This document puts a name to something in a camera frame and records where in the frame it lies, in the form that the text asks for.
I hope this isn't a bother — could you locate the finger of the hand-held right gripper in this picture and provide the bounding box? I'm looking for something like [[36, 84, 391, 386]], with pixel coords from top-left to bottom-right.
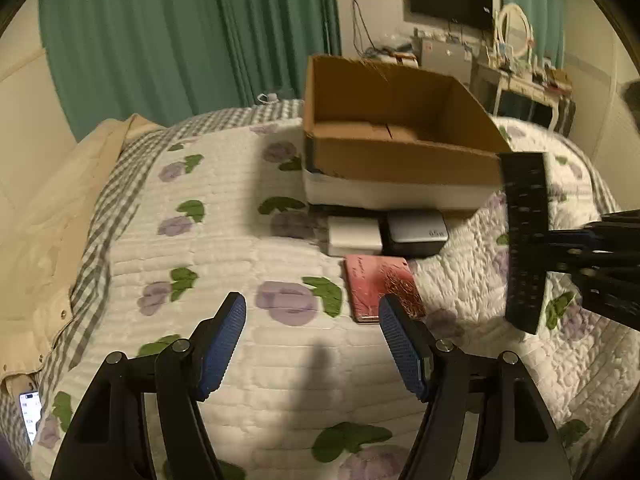
[[542, 251, 640, 277], [547, 210, 640, 253]]

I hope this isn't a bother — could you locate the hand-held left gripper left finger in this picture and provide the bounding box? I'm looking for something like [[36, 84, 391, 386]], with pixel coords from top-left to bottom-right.
[[50, 291, 248, 480]]

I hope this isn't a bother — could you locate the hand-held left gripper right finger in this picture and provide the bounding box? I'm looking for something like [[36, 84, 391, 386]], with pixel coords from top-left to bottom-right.
[[378, 294, 573, 480]]

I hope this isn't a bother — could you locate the black remote control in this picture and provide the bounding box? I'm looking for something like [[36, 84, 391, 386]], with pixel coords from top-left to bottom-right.
[[499, 151, 551, 335]]

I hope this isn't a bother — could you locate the brown cardboard box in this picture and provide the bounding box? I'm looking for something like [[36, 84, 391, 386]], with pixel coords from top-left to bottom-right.
[[301, 54, 513, 188]]

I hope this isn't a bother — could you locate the pink notebook with gold print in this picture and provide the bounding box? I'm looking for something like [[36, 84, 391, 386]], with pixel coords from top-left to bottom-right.
[[343, 254, 427, 325]]

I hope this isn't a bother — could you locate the floral quilted blanket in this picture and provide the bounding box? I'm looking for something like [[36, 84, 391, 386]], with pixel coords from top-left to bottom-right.
[[30, 110, 628, 480]]

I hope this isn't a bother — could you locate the small white box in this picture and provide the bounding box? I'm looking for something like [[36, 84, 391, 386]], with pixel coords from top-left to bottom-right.
[[327, 216, 384, 257]]

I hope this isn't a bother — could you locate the thin black flat item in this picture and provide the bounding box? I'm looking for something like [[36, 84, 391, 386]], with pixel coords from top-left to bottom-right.
[[306, 202, 453, 217]]

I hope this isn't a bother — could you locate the white dressing table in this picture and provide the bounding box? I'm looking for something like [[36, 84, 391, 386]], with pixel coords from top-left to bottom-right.
[[471, 59, 577, 135]]

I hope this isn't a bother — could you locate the white foam box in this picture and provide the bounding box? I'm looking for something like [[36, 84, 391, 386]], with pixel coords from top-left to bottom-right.
[[302, 166, 507, 211]]

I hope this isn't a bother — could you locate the stack of books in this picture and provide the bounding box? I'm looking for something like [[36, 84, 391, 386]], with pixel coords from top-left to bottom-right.
[[542, 67, 573, 95]]

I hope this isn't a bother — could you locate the smartphone with lit screen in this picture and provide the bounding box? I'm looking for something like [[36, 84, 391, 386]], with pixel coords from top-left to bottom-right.
[[18, 390, 44, 447]]

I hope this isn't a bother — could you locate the beige jacket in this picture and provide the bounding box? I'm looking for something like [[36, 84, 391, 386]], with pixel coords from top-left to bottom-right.
[[0, 114, 167, 396]]

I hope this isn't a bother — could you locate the silver laptop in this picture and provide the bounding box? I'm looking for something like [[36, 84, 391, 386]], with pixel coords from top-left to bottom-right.
[[419, 36, 474, 85]]

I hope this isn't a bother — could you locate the white round mirror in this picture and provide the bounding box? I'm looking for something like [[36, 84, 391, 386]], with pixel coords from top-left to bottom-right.
[[495, 3, 535, 63]]

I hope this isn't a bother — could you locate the black hanging cable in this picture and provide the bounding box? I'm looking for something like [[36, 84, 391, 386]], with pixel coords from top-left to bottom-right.
[[351, 0, 372, 57]]

